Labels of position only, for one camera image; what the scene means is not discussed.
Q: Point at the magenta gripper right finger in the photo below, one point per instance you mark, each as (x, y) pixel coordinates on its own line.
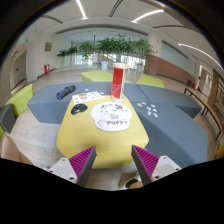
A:
(145, 162)

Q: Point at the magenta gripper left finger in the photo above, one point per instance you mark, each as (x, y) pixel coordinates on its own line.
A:
(82, 164)

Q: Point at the black computer mouse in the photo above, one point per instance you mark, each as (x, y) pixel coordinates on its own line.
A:
(78, 108)

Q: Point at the white cartoon mouse pad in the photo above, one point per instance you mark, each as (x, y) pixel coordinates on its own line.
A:
(111, 116)

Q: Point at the yellow ottoman seat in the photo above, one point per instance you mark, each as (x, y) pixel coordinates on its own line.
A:
(78, 132)

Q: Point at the grey right sofa block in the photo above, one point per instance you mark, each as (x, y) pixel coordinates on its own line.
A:
(169, 120)

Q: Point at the grey sofa block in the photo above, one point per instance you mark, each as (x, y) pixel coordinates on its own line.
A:
(48, 109)
(169, 120)

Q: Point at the white printed paper sheet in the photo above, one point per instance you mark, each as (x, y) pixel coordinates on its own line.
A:
(86, 97)

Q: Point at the grey left sofa block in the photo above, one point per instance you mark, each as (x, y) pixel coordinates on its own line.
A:
(48, 109)

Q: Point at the green ottoman far right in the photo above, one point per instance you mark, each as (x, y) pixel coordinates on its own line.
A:
(150, 81)

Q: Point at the green ottoman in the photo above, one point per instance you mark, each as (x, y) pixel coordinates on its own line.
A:
(150, 81)
(102, 76)

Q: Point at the wooden bench right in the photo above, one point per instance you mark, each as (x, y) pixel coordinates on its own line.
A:
(206, 110)

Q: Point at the green bench left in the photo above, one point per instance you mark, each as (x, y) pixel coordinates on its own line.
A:
(20, 99)

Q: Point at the green ottoman far centre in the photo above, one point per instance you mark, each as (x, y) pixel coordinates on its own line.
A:
(102, 76)

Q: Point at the grey chair left edge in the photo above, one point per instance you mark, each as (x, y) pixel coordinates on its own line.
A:
(7, 118)

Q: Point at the red cylinder container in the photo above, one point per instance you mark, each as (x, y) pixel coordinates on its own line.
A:
(118, 81)

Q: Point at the red fire extinguisher box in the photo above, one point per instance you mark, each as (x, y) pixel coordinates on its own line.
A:
(46, 69)

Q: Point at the potted plant white pot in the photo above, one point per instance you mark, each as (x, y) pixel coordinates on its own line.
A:
(105, 47)

